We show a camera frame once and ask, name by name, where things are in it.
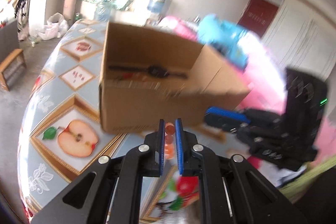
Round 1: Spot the pink orange bead bracelet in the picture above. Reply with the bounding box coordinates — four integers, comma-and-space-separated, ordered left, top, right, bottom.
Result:
164, 122, 176, 160

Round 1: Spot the blue plush blanket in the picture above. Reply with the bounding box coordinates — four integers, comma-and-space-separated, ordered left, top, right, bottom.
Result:
197, 14, 248, 71

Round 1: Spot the brown cardboard box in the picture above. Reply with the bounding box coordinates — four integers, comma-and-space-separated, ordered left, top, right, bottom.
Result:
99, 22, 249, 133

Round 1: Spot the fruit pattern bed sheet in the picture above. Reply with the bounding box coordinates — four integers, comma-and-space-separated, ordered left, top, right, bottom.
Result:
16, 19, 229, 223

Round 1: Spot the dark red door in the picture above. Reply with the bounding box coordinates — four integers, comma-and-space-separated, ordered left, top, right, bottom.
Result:
238, 0, 279, 38

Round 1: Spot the blue water jug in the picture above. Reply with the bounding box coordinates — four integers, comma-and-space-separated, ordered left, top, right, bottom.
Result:
147, 0, 166, 14

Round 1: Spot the clear water bottle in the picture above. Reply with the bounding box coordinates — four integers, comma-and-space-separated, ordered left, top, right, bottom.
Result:
94, 0, 114, 22

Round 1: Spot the white plastic bag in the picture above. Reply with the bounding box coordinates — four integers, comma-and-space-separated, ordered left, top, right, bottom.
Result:
37, 12, 69, 40

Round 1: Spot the wooden framed stool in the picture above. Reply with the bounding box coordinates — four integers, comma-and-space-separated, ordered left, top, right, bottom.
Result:
0, 48, 27, 91

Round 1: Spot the dark grey cabinet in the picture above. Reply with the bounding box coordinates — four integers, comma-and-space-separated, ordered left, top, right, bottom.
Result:
0, 18, 19, 63

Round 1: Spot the black camera box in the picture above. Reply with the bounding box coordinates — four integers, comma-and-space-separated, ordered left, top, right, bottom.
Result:
284, 67, 328, 146

